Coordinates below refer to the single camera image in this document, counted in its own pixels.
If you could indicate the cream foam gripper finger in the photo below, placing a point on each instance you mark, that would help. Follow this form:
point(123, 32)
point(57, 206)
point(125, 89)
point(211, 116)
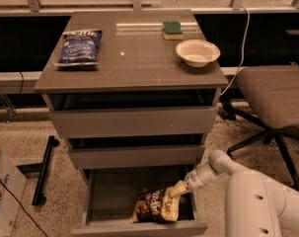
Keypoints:
point(179, 189)

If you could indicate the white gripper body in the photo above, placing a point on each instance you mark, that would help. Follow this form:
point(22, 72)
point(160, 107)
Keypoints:
point(194, 178)

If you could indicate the brown sea salt chip bag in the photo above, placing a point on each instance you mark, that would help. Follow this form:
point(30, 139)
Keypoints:
point(156, 206)

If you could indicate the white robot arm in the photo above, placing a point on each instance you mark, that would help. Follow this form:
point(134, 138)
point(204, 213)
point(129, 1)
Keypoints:
point(255, 204)

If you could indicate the grey top drawer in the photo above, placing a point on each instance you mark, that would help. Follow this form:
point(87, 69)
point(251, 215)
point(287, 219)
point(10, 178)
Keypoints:
point(133, 122)

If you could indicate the grey open bottom drawer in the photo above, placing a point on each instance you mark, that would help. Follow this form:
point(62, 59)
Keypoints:
point(111, 198)

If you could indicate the grey middle drawer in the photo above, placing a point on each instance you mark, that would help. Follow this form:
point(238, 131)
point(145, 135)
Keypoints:
point(136, 156)

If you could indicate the grey drawer cabinet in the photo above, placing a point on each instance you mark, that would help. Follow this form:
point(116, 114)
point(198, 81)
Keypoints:
point(137, 69)

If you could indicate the blue vinegar chip bag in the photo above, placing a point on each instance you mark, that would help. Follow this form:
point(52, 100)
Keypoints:
point(79, 48)

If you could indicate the grey office chair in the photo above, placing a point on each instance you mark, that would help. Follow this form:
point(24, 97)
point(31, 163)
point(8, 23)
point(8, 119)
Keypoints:
point(272, 91)

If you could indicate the white paper bowl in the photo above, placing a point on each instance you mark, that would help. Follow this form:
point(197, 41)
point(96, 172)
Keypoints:
point(197, 52)

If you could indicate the black metal bar stand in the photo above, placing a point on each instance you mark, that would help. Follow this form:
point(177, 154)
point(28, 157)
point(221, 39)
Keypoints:
point(39, 198)

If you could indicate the green yellow sponge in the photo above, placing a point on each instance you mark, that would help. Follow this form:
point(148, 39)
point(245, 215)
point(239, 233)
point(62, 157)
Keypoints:
point(172, 31)

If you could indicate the white cardboard box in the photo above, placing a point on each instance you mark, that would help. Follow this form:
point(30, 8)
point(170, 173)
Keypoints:
point(12, 185)

